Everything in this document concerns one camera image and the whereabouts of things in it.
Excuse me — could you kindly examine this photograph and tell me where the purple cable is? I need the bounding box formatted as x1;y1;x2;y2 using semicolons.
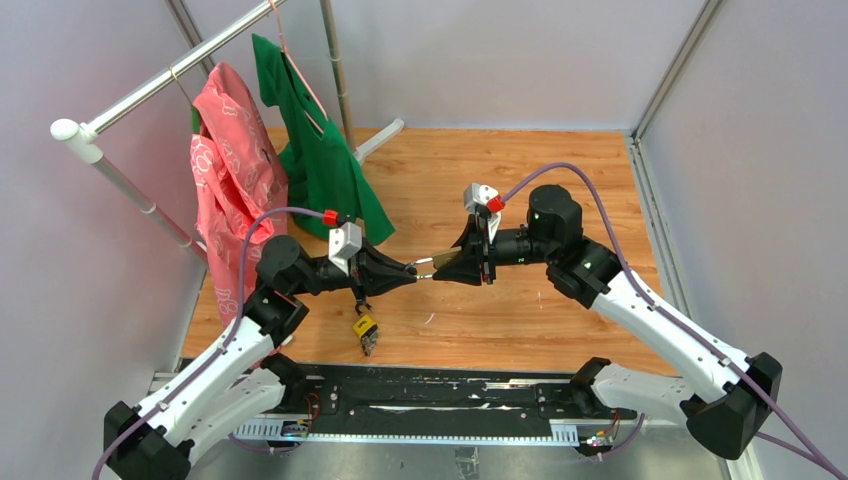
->
486;162;846;480
91;206;340;480

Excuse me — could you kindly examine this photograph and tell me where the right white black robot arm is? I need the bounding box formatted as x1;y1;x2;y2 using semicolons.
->
433;183;783;460

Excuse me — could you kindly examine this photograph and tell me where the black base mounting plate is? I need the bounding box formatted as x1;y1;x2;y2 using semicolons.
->
268;363;638;442

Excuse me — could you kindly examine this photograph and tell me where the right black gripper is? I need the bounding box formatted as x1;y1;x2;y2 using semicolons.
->
432;215;557;287

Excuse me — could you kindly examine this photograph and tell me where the white metal clothes rack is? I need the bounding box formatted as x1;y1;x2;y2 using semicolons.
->
49;0;406;266

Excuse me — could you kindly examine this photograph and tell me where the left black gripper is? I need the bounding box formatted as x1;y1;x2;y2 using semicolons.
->
291;238;418;305

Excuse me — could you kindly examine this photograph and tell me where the yellow black padlock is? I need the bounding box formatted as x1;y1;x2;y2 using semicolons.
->
352;315;379;357

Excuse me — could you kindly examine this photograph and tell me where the brass padlock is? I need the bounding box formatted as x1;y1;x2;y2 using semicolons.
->
405;247;461;280

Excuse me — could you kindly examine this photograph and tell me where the pink clothes hanger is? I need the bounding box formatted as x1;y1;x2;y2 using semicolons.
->
266;0;330;134

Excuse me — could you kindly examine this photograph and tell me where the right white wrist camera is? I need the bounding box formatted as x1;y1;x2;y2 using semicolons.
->
463;183;505;244

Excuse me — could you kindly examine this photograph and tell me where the pink patterned garment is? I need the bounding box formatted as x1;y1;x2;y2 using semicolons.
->
189;62;288;327

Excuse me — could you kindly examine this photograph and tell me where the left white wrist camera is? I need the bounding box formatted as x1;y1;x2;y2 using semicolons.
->
328;222;363;276

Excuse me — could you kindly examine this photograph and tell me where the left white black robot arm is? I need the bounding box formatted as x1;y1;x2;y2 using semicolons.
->
92;235;417;479

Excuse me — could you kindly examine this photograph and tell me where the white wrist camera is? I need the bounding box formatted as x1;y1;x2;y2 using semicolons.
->
463;183;505;244
328;222;363;276

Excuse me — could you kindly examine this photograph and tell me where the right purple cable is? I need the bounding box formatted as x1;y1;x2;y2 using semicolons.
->
486;162;846;480

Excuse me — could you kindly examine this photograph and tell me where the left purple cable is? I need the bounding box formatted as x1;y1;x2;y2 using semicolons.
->
91;206;340;480

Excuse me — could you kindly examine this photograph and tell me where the aluminium frame rail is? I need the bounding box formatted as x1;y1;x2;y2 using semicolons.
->
626;0;724;302

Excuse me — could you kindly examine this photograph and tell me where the green garment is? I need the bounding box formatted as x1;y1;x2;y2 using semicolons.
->
252;34;395;245

